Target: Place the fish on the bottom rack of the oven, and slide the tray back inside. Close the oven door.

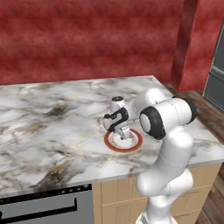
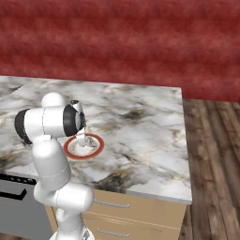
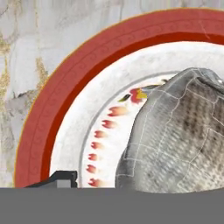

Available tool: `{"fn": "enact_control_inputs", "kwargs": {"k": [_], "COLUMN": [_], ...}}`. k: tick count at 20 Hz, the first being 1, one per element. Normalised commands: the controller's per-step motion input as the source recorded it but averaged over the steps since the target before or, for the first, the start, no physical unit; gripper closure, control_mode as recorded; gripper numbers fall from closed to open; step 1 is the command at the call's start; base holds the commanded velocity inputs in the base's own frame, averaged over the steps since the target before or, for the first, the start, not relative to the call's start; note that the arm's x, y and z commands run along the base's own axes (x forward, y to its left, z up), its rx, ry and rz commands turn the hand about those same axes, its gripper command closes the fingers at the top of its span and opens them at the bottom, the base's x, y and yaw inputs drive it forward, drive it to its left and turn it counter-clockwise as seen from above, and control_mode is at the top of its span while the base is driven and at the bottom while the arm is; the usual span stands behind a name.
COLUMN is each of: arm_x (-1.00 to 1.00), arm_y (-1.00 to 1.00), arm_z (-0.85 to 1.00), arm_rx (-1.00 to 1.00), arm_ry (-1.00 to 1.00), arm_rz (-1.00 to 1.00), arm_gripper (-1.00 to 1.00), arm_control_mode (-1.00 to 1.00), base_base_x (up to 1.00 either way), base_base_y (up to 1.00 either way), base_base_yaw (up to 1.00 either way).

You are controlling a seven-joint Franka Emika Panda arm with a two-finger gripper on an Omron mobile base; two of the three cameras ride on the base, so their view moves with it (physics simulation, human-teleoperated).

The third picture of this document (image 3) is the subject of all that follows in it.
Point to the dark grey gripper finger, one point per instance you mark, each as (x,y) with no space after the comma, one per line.
(62,178)

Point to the grey scaly fish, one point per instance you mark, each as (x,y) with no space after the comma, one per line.
(178,137)

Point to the red rimmed white plate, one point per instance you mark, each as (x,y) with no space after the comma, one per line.
(73,96)

